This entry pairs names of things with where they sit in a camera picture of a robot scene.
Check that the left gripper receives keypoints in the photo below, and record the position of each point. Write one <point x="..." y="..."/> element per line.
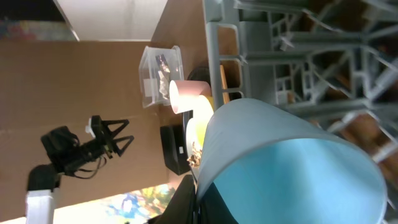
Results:
<point x="103" y="143"/>

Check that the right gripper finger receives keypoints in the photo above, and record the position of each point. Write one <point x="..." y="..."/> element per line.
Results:
<point x="180" y="209"/>

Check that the food scraps pile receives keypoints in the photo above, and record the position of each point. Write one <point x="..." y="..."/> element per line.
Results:
<point x="194" y="154"/>

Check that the white napkin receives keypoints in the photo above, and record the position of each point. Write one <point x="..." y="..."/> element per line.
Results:
<point x="164" y="83"/>

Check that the grey plate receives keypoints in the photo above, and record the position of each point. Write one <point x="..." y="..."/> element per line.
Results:
<point x="191" y="132"/>

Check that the pink cup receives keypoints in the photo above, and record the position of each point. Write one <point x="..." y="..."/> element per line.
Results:
<point x="183" y="94"/>

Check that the yellow bowl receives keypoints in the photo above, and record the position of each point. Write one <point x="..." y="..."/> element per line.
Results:
<point x="202" y="112"/>

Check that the blue cup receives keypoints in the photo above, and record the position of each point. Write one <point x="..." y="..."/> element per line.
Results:
<point x="270" y="166"/>

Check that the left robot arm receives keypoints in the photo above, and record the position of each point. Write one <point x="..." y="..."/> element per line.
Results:
<point x="69" y="157"/>

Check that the clear plastic waste bin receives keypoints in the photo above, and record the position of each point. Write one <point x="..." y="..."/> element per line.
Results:
<point x="149" y="77"/>

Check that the grey dishwasher rack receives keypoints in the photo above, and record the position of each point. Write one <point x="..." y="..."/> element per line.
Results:
<point x="283" y="54"/>

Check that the black rectangular tray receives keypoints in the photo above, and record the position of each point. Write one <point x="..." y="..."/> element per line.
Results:
<point x="174" y="149"/>

